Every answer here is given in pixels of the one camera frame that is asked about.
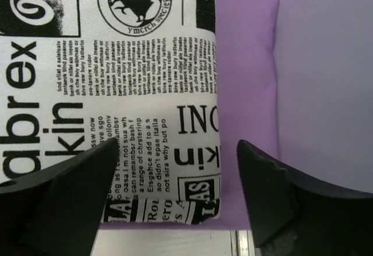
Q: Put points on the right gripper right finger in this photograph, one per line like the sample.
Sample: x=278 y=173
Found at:
x=293 y=213

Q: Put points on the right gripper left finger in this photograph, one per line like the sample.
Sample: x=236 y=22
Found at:
x=57 y=211

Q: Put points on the newspaper print trousers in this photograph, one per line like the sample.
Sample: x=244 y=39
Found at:
x=75 y=73

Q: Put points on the folded purple trousers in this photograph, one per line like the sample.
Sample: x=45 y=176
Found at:
x=246 y=97

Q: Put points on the aluminium rail frame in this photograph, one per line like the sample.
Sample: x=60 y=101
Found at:
x=242 y=243

